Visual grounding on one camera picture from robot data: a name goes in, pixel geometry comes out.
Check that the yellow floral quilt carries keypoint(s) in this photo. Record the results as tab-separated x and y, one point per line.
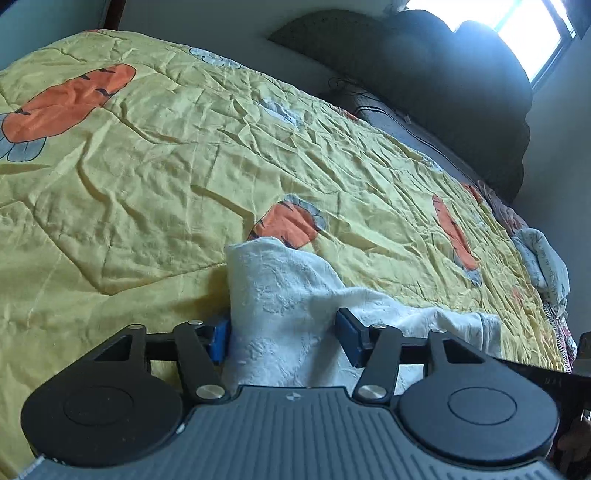
128	164

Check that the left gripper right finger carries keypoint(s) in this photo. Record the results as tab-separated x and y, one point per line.
354	338

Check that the light blue folded cloth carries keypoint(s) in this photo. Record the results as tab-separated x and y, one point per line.
547	271

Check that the white embossed pants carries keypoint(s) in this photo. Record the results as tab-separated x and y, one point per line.
282	313

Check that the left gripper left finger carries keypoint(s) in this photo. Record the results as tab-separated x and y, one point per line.
216	334

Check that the pink patterned cloth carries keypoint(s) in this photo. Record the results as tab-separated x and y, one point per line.
504	214

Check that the grey striped pillow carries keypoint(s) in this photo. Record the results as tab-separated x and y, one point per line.
370	108

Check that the bright window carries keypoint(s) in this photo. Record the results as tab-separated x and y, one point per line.
537	32

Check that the dark scalloped headboard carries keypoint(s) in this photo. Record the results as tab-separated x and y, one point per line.
465	86

